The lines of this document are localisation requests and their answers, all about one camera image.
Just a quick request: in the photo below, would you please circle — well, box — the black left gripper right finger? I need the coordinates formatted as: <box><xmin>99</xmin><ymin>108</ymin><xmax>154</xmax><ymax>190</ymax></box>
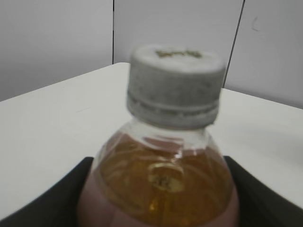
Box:
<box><xmin>224</xmin><ymin>156</ymin><xmax>303</xmax><ymax>227</ymax></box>

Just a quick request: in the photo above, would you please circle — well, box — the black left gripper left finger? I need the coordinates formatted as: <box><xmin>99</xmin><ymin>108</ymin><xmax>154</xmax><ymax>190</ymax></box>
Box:
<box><xmin>0</xmin><ymin>157</ymin><xmax>93</xmax><ymax>227</ymax></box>

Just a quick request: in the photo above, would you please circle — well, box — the peach oolong tea bottle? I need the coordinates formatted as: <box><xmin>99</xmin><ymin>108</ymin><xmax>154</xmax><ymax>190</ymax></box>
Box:
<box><xmin>77</xmin><ymin>120</ymin><xmax>240</xmax><ymax>227</ymax></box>

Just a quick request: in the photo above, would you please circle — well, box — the white bottle cap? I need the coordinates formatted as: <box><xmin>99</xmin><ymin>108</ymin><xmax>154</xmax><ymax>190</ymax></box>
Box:
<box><xmin>126</xmin><ymin>45</ymin><xmax>226</xmax><ymax>130</ymax></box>

